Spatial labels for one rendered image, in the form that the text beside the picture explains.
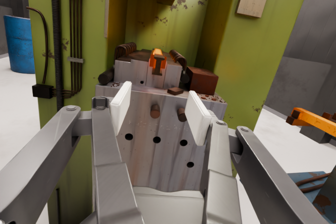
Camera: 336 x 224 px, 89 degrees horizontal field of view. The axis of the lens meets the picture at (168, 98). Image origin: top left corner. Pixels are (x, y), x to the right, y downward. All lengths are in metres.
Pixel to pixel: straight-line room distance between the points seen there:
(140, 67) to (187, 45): 0.53
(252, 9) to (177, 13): 0.42
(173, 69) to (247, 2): 0.35
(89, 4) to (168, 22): 0.45
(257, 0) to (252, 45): 0.15
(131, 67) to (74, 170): 0.61
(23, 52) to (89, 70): 3.38
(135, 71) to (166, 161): 0.31
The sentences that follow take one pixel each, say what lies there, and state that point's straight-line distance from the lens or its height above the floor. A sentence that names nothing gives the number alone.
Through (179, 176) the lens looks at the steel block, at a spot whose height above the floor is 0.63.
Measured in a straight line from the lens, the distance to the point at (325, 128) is 0.57.
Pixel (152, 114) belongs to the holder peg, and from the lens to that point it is 0.46.
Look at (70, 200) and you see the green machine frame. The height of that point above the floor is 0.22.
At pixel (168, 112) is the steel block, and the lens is 0.50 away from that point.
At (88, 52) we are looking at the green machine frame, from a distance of 0.70.
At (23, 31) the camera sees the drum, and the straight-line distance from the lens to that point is 4.01.
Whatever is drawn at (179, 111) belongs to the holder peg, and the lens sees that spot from 0.48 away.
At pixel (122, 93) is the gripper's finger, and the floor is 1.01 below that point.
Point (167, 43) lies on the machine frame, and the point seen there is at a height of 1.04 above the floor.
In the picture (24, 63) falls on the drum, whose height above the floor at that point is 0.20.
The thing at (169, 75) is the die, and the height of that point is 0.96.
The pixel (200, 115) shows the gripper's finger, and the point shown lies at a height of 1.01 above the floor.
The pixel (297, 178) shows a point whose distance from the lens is 0.83.
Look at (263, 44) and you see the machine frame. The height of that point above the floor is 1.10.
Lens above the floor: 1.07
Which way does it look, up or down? 19 degrees down
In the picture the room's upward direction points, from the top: 10 degrees clockwise
